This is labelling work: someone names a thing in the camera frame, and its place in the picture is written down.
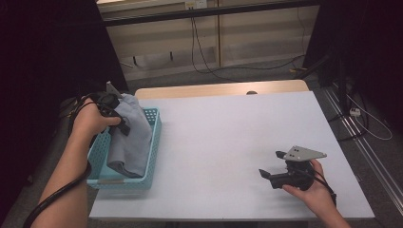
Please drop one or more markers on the beige wooden cabinet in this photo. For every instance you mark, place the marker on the beige wooden cabinet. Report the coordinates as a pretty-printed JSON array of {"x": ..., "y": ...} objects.
[{"x": 253, "y": 41}]

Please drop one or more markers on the grey round table cap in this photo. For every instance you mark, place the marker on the grey round table cap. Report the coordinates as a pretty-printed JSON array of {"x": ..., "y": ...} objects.
[{"x": 252, "y": 92}]

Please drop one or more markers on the black curtain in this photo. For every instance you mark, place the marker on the black curtain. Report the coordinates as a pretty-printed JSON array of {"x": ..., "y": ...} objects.
[
  {"x": 364, "y": 38},
  {"x": 38, "y": 47}
]

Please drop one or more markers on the black metal stand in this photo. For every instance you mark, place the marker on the black metal stand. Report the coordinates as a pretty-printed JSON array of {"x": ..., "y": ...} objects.
[{"x": 340, "y": 79}]

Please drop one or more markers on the white power strip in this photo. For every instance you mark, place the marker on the white power strip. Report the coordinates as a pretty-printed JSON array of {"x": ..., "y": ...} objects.
[{"x": 355, "y": 111}]

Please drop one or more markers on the light blue perforated plastic basket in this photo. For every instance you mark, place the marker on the light blue perforated plastic basket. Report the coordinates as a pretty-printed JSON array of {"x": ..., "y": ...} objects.
[{"x": 154, "y": 142}]

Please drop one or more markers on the person's right hand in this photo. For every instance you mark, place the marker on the person's right hand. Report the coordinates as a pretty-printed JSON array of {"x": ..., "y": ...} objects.
[{"x": 316, "y": 196}]

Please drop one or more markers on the aluminium floor rail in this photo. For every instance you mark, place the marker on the aluminium floor rail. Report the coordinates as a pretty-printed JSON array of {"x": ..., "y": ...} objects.
[{"x": 374, "y": 161}]

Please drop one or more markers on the light wooden table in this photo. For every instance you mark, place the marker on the light wooden table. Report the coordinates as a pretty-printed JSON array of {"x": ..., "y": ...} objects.
[{"x": 221, "y": 88}]

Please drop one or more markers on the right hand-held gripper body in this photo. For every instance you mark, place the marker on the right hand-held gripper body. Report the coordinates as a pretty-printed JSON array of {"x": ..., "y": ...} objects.
[{"x": 291, "y": 179}]

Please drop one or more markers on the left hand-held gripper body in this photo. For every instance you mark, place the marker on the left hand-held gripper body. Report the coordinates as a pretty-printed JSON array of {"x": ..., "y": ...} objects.
[{"x": 109, "y": 101}]

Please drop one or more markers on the light blue knit garment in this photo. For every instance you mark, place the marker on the light blue knit garment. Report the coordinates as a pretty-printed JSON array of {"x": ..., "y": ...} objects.
[{"x": 133, "y": 142}]

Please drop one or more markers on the person's left hand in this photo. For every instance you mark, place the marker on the person's left hand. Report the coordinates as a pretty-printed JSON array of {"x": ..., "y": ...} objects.
[{"x": 88, "y": 120}]

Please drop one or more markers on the white wall socket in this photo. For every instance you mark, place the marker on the white wall socket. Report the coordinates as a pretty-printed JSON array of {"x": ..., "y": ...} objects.
[{"x": 196, "y": 3}]

